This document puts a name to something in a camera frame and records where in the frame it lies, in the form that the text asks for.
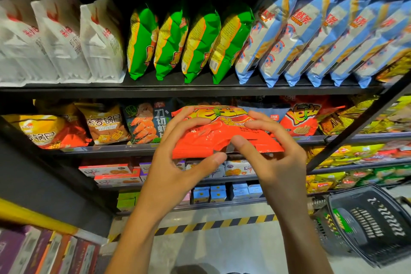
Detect person's left hand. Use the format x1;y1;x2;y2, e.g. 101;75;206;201
138;105;229;220

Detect person's right hand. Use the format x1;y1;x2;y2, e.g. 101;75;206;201
230;110;309;220

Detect row of small blue boxes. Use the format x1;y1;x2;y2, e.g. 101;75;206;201
193;182;264;204

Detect row of orange chip bags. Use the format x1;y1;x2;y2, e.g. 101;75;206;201
279;96;351;138

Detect dark shrimp chip bags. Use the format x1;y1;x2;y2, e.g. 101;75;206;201
122;99;176;145
247;105;290;124

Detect orange puffed snack bag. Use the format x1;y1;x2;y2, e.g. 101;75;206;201
170;105;285;159

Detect green fries snack bag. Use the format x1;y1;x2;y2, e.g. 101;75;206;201
332;208;355;236
153;7;190;82
126;6;159;82
208;4;254;85
181;7;222;85

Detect tan snack bag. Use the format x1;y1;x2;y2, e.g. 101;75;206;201
80;102;132;146

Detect black metal shelf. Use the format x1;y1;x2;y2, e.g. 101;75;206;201
0;0;411;274

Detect noodle packets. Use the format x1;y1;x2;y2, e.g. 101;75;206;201
375;52;411;85
375;139;411;159

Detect orange yellow snack bag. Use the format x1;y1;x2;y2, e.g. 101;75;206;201
3;100;92;151

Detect row of plain white bags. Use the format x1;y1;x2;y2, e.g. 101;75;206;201
0;0;127;87

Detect black shopping basket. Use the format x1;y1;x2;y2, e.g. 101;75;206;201
313;185;411;268

